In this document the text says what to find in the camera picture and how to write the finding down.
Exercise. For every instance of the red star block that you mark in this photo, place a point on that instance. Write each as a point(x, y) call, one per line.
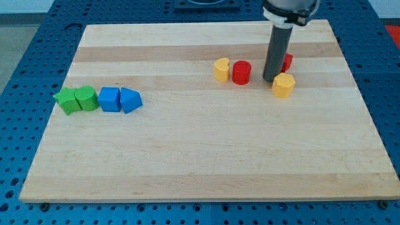
point(287, 62)

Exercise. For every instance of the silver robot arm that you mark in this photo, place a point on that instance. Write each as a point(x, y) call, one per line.
point(285, 14)

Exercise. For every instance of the green star block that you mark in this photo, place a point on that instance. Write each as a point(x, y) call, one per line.
point(67, 101)

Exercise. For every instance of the wooden board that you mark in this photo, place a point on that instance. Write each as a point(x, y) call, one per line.
point(196, 139)

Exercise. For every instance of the yellow heart block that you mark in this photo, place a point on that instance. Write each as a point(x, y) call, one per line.
point(222, 69)

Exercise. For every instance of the red cylinder block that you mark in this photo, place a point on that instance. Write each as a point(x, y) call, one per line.
point(241, 72)

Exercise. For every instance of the blue triangle block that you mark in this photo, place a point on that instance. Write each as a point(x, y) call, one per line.
point(130, 100)

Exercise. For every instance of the yellow hexagon block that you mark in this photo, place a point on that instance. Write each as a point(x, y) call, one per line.
point(283, 85)

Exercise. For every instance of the blue cube block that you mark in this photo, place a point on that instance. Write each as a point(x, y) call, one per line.
point(109, 99)

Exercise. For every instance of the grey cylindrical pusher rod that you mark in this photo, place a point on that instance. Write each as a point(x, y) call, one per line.
point(276, 52)

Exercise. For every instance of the green cylinder block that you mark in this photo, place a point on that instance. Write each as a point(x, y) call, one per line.
point(87, 98)

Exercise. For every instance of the dark blue mount plate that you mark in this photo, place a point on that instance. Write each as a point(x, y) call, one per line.
point(187, 5)

